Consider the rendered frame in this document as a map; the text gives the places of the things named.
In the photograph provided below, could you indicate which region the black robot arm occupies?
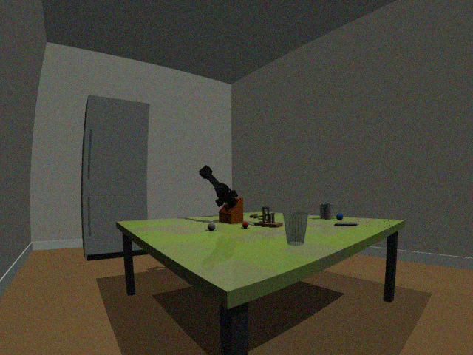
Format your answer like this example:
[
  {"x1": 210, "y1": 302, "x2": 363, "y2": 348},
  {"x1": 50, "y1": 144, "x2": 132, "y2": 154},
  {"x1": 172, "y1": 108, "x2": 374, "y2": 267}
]
[{"x1": 199, "y1": 165, "x2": 239, "y2": 207}]

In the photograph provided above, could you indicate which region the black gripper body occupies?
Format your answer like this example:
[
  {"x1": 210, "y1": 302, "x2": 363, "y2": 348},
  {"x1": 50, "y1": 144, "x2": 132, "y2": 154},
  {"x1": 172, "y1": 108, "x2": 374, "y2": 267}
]
[{"x1": 215, "y1": 190, "x2": 238, "y2": 207}]

